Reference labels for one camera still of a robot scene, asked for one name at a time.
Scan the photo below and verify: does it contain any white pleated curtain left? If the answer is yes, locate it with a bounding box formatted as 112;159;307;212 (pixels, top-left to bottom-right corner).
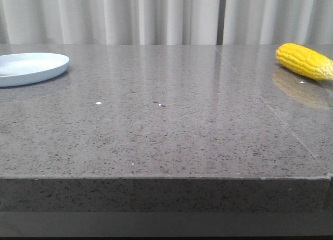
1;0;221;45

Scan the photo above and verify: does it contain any white pleated curtain right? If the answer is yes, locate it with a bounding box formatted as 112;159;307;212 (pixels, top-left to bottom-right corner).
217;0;332;45

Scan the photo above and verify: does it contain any white pleated curtain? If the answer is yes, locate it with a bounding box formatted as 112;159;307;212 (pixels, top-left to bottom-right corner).
217;0;332;45
1;0;221;45

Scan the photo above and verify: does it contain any light blue round plate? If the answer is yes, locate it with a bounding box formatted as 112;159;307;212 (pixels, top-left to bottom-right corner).
1;53;70;87

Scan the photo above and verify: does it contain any yellow corn cob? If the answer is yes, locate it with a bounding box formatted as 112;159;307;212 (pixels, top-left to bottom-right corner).
276;43;332;81

